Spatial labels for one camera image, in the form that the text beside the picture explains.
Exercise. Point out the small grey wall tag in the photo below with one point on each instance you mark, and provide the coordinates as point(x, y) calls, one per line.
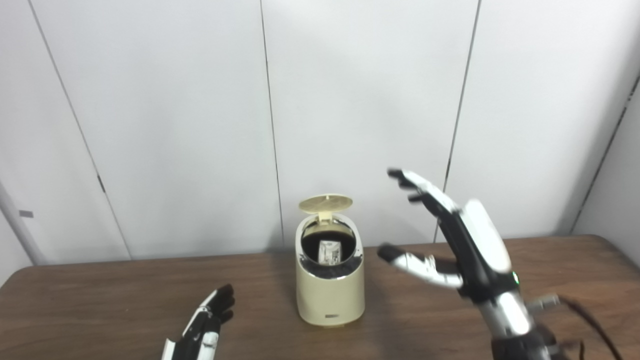
point(26, 214)

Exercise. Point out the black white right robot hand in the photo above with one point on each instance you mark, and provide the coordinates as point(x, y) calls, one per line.
point(477, 250)

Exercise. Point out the cream-colored round bin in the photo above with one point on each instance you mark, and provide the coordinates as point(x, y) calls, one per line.
point(330, 297)

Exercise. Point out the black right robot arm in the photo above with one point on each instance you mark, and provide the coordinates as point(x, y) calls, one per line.
point(512, 325)

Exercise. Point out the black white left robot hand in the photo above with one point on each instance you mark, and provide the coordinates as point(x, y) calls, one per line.
point(200, 330)

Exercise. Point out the white green milk carton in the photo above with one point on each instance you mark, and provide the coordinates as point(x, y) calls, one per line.
point(330, 251)

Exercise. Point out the cream round bin lid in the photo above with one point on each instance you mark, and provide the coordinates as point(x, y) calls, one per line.
point(325, 204)

